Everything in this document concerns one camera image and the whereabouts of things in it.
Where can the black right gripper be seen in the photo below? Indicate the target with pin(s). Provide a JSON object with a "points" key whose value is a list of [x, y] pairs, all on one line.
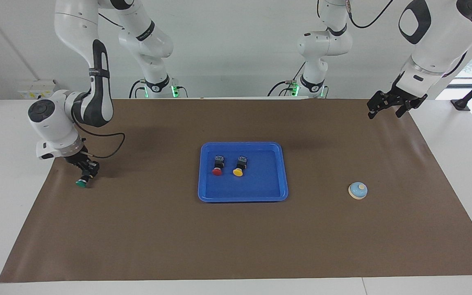
{"points": [[80, 160]]}

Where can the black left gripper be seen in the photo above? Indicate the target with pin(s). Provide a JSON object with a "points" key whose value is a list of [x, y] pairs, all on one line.
{"points": [[393, 100]]}

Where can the green push button switch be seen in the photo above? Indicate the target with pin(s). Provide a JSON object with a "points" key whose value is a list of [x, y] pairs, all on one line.
{"points": [[81, 183]]}

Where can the red push button switch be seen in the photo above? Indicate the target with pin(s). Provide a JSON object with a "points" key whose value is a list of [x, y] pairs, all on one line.
{"points": [[217, 171]]}

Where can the yellow push button switch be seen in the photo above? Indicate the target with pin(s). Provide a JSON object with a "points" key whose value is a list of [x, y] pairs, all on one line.
{"points": [[238, 172]]}

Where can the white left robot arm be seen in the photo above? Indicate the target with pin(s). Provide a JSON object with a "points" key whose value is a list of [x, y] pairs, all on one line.
{"points": [[436, 41]]}

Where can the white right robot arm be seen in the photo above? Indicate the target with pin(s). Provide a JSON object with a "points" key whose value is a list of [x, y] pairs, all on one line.
{"points": [[51, 123]]}

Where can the light blue call bell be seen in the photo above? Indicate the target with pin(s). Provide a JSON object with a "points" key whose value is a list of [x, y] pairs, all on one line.
{"points": [[358, 190]]}

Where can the blue plastic tray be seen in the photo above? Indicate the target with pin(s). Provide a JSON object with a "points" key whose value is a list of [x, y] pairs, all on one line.
{"points": [[260, 188]]}

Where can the white socket box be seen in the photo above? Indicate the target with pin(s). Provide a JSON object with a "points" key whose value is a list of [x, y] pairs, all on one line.
{"points": [[35, 88]]}

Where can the brown table mat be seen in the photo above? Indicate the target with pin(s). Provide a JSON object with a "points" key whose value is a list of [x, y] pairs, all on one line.
{"points": [[236, 237]]}

